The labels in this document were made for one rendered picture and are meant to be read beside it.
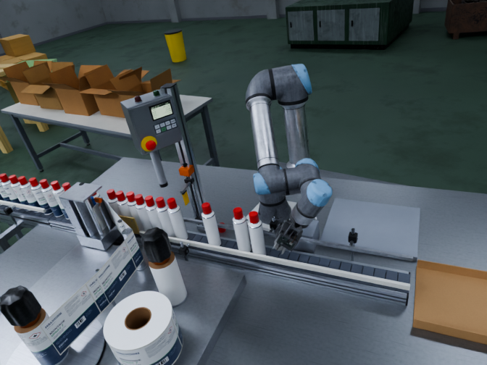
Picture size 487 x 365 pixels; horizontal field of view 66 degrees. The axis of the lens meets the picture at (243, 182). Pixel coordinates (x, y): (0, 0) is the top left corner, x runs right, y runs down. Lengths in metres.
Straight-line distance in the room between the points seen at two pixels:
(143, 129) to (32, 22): 13.16
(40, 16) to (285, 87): 13.49
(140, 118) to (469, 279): 1.26
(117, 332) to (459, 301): 1.06
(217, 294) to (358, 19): 6.28
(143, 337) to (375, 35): 6.54
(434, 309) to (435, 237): 0.35
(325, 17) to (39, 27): 9.88
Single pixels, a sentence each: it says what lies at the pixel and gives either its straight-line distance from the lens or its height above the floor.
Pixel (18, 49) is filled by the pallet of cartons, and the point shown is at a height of 0.63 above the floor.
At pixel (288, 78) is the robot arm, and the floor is 1.46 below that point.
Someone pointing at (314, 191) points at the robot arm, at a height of 1.24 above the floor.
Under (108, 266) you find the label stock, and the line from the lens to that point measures 1.37.
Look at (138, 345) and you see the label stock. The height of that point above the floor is 1.02.
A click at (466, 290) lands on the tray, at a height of 0.83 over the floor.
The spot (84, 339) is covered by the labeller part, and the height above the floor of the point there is 0.89.
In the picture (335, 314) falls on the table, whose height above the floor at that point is 0.83.
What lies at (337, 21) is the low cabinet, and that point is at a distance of 7.31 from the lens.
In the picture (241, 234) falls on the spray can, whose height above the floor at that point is 0.99.
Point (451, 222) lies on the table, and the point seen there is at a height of 0.83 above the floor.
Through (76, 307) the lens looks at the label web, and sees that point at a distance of 1.33.
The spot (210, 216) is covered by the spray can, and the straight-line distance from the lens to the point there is 1.43.
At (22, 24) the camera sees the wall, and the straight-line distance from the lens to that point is 14.32.
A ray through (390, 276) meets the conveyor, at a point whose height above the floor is 0.88.
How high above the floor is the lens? 1.90
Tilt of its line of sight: 33 degrees down
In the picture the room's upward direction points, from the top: 10 degrees counter-clockwise
